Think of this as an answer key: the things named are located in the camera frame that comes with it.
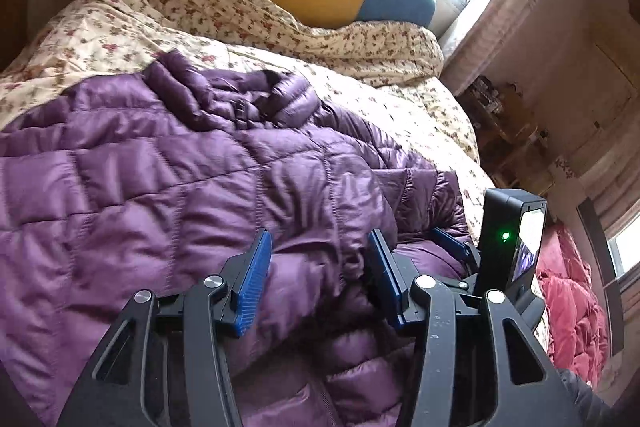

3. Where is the purple quilted down jacket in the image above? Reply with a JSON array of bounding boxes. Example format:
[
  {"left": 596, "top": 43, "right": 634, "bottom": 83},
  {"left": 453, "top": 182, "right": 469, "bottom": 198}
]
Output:
[{"left": 0, "top": 49, "right": 473, "bottom": 427}]

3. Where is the floral cream quilt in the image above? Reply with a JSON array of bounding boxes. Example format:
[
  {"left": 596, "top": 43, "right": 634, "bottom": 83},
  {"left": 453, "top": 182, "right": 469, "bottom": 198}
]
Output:
[{"left": 0, "top": 0, "right": 497, "bottom": 228}]

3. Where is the small window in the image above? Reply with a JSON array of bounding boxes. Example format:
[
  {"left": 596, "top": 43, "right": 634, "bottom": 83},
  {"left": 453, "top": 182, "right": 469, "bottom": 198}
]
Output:
[{"left": 575, "top": 199, "right": 640, "bottom": 288}]

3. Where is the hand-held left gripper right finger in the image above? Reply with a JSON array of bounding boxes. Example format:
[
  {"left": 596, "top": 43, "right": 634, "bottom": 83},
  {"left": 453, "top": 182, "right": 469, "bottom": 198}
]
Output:
[{"left": 367, "top": 229, "right": 586, "bottom": 427}]

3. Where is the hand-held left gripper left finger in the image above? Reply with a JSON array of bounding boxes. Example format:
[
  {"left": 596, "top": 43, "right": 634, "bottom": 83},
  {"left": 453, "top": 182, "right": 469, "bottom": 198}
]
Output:
[{"left": 57, "top": 228, "right": 274, "bottom": 427}]

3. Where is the wooden shelf unit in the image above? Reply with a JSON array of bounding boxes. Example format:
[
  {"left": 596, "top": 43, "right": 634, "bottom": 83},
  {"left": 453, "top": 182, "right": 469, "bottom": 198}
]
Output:
[{"left": 459, "top": 74, "right": 552, "bottom": 188}]

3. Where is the long pink curtain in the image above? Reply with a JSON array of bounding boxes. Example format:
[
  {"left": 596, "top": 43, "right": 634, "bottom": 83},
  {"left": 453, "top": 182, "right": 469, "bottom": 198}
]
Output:
[{"left": 440, "top": 0, "right": 606, "bottom": 94}]

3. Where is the pink crumpled blanket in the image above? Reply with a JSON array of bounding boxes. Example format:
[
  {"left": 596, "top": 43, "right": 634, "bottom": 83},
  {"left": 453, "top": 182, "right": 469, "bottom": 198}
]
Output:
[{"left": 535, "top": 222, "right": 612, "bottom": 389}]

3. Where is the person's right forearm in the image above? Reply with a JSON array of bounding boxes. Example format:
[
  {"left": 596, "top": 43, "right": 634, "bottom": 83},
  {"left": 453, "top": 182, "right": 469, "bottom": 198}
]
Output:
[{"left": 554, "top": 367, "right": 618, "bottom": 427}]

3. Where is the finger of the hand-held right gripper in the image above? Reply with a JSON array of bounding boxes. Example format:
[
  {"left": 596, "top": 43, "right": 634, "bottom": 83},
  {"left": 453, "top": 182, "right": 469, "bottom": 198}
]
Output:
[{"left": 431, "top": 227, "right": 482, "bottom": 280}]

